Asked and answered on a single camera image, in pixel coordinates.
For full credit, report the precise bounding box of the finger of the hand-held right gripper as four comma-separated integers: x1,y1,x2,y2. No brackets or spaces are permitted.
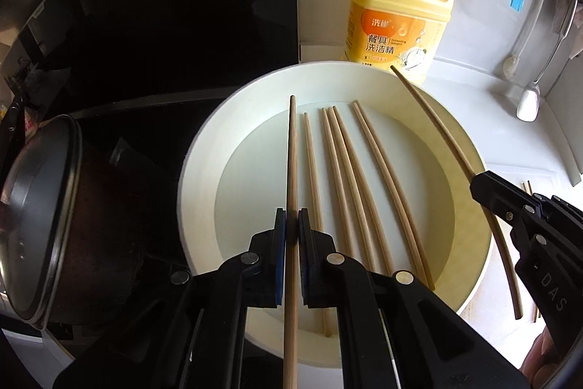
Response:
478,171,583,230
470,184,547,253

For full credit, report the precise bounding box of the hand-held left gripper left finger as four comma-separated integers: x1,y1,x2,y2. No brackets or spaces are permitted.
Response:
52,207,289,389

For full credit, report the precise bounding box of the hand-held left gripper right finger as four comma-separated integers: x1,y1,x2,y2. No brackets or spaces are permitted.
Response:
297,208,543,389

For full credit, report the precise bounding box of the wooden chopstick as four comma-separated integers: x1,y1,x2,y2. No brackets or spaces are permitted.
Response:
390,65,524,320
282,95,300,389

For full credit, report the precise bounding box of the row of wooden chopsticks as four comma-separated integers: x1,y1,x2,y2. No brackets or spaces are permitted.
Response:
303,101,435,337

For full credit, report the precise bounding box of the white round bowl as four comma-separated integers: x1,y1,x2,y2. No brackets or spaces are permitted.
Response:
177,60,493,369

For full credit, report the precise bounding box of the person's right hand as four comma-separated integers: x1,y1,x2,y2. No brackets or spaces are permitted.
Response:
519,320,579,389

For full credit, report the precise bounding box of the white plastic cutting board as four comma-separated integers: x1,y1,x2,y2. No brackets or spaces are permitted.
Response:
458,166,577,326

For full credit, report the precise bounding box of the dark brown pot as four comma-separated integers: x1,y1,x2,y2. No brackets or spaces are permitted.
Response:
46,129,192,326

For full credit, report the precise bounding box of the yellow dish soap bottle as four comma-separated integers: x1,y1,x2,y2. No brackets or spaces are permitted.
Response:
341,0,457,85

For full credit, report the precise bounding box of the pot with glass lid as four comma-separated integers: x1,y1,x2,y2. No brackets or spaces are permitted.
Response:
0,113,83,330

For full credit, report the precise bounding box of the black glass cooktop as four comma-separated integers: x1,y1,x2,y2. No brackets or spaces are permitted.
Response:
0,0,304,339

